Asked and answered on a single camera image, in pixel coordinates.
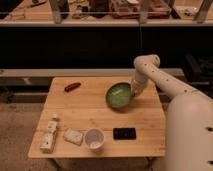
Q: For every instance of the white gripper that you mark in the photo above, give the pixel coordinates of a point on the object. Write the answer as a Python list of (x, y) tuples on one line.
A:
[(137, 87)]

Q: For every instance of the green ceramic bowl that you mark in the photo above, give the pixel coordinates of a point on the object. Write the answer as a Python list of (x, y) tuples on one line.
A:
[(119, 95)]

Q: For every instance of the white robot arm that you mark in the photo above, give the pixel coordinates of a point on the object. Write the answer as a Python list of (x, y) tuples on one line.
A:
[(189, 121)]

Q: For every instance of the black rectangular phone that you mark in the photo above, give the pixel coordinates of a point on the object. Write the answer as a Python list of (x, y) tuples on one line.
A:
[(124, 133)]

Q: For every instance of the wooden table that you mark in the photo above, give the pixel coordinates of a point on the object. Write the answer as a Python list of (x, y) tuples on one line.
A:
[(84, 108)]

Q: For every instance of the brown sausage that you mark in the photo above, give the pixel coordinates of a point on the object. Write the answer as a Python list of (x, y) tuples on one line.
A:
[(72, 86)]

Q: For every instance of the white plastic cup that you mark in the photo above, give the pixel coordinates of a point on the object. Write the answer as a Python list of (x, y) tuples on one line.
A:
[(94, 139)]

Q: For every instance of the white square sponge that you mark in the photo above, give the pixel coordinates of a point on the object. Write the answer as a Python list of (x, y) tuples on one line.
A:
[(73, 136)]

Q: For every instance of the white spray bottle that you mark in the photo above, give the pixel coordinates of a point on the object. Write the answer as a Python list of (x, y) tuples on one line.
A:
[(50, 134)]

